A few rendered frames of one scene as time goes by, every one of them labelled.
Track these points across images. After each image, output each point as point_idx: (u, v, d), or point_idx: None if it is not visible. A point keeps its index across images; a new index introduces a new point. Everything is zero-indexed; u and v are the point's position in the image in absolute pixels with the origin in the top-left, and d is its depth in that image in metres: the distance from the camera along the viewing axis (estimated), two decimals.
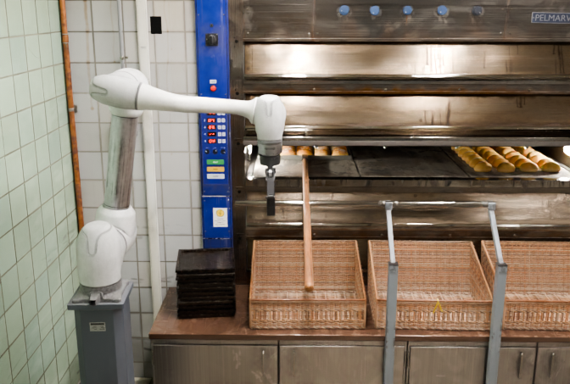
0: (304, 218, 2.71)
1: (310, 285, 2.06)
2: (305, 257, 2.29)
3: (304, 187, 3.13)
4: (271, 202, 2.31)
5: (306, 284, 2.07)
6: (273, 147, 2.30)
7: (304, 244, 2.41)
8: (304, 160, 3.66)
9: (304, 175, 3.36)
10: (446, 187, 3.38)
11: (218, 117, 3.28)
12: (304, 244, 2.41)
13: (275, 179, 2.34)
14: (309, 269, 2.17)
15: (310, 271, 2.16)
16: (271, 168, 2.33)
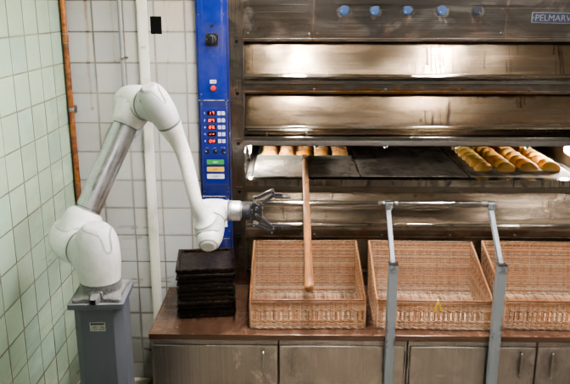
0: (304, 218, 2.71)
1: (310, 285, 2.06)
2: (305, 257, 2.29)
3: (304, 187, 3.13)
4: (277, 229, 2.85)
5: (306, 284, 2.07)
6: (233, 220, 2.84)
7: (304, 244, 2.41)
8: (304, 160, 3.66)
9: (304, 175, 3.36)
10: (446, 187, 3.38)
11: (218, 117, 3.28)
12: (304, 244, 2.41)
13: (261, 219, 2.83)
14: (309, 269, 2.17)
15: (310, 271, 2.16)
16: (251, 219, 2.84)
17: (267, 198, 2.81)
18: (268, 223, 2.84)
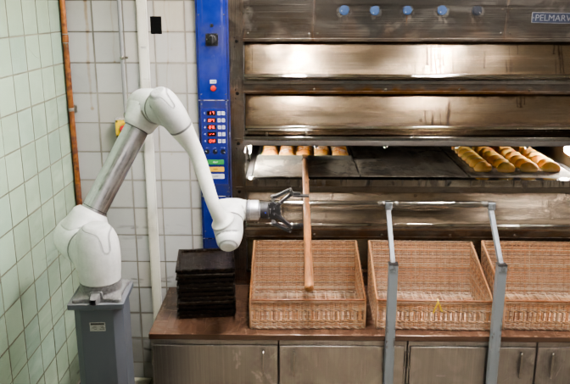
0: (304, 218, 2.71)
1: (310, 285, 2.06)
2: (305, 257, 2.29)
3: (304, 187, 3.13)
4: (295, 228, 2.85)
5: (306, 284, 2.07)
6: (251, 219, 2.84)
7: (304, 244, 2.41)
8: (304, 160, 3.66)
9: (304, 175, 3.36)
10: (446, 187, 3.38)
11: (218, 117, 3.28)
12: (304, 244, 2.41)
13: (280, 218, 2.83)
14: (309, 269, 2.17)
15: (310, 271, 2.16)
16: (270, 219, 2.84)
17: (286, 197, 2.81)
18: (287, 222, 2.84)
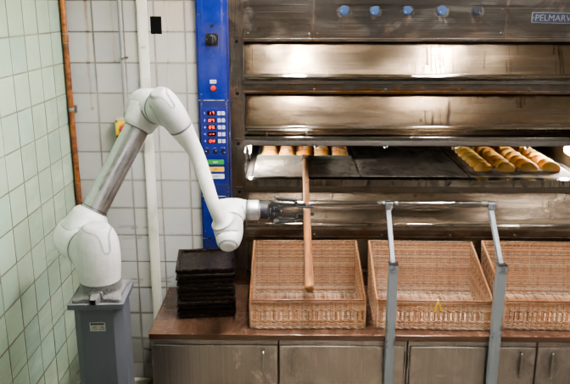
0: (304, 218, 2.71)
1: (310, 285, 2.06)
2: (306, 257, 2.29)
3: (304, 187, 3.13)
4: (300, 218, 2.84)
5: (306, 284, 2.07)
6: (252, 219, 2.84)
7: (304, 244, 2.41)
8: (304, 160, 3.66)
9: (304, 175, 3.36)
10: (446, 187, 3.38)
11: (218, 117, 3.28)
12: (304, 244, 2.41)
13: (281, 214, 2.83)
14: (309, 269, 2.17)
15: (310, 271, 2.16)
16: (270, 219, 2.84)
17: (289, 205, 2.82)
18: (289, 214, 2.83)
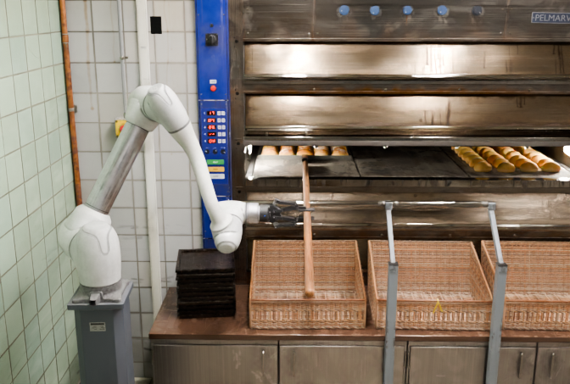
0: (304, 221, 2.65)
1: (310, 290, 2.01)
2: (306, 261, 2.23)
3: (304, 191, 3.07)
4: (301, 221, 2.78)
5: (307, 289, 2.01)
6: (251, 223, 2.78)
7: (305, 248, 2.35)
8: (304, 163, 3.60)
9: (304, 177, 3.31)
10: (446, 187, 3.38)
11: (218, 117, 3.28)
12: (305, 248, 2.36)
13: (281, 218, 2.77)
14: (310, 275, 2.12)
15: (310, 276, 2.10)
16: (269, 221, 2.79)
17: (290, 208, 2.76)
18: (289, 218, 2.77)
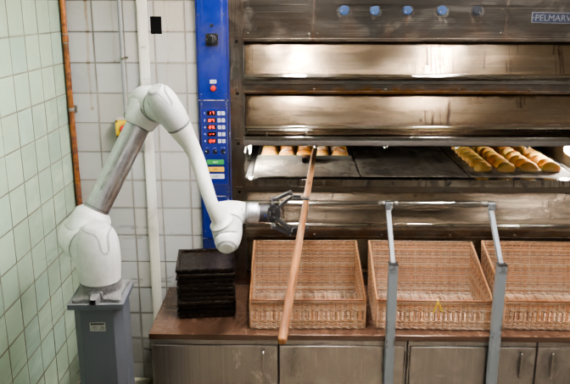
0: (296, 236, 2.67)
1: (282, 338, 2.06)
2: (287, 296, 2.27)
3: (306, 191, 3.06)
4: (295, 231, 2.80)
5: (279, 337, 2.07)
6: (251, 223, 2.78)
7: (289, 277, 2.39)
8: (313, 148, 3.56)
9: (310, 170, 3.28)
10: (446, 187, 3.38)
11: (218, 117, 3.28)
12: (289, 277, 2.39)
13: (279, 221, 2.77)
14: (285, 316, 2.16)
15: (286, 319, 2.15)
16: (270, 221, 2.79)
17: (286, 200, 2.76)
18: (287, 225, 2.78)
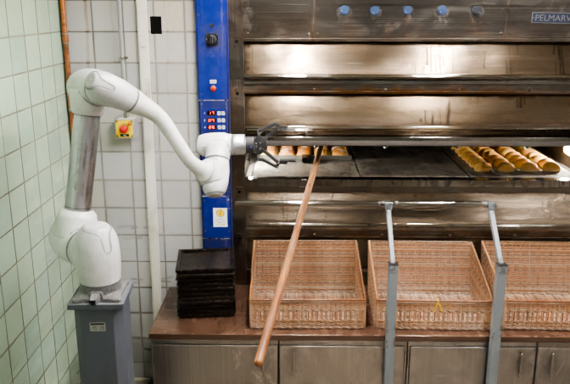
0: (288, 246, 2.65)
1: (259, 361, 2.07)
2: (269, 314, 2.27)
3: (305, 193, 3.03)
4: (282, 164, 2.78)
5: (255, 359, 2.07)
6: (237, 154, 2.77)
7: (275, 292, 2.38)
8: (319, 145, 3.51)
9: (312, 170, 3.24)
10: (446, 187, 3.38)
11: (218, 117, 3.28)
12: (275, 292, 2.38)
13: (265, 153, 2.76)
14: (265, 336, 2.17)
15: (265, 339, 2.15)
16: (256, 153, 2.77)
17: (271, 131, 2.74)
18: (273, 157, 2.77)
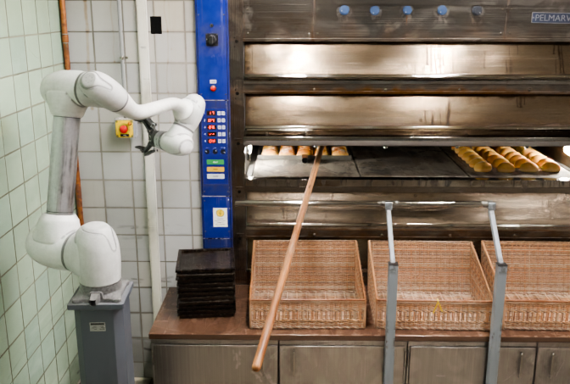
0: (287, 248, 2.64)
1: (256, 366, 2.06)
2: (267, 318, 2.26)
3: (304, 195, 3.02)
4: None
5: (253, 364, 2.06)
6: None
7: (273, 296, 2.37)
8: (320, 146, 3.49)
9: (312, 171, 3.23)
10: (446, 187, 3.38)
11: (218, 117, 3.28)
12: (273, 295, 2.37)
13: None
14: (263, 341, 2.16)
15: (263, 343, 2.14)
16: None
17: (148, 123, 3.07)
18: (149, 146, 3.10)
